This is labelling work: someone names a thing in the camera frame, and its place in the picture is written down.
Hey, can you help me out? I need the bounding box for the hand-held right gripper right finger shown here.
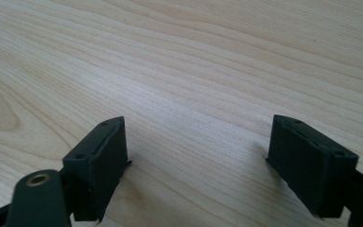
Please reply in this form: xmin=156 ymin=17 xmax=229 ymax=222
xmin=266 ymin=113 xmax=359 ymax=219

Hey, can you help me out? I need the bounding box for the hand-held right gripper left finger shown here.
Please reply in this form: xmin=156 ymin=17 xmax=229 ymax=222
xmin=61 ymin=115 xmax=133 ymax=222

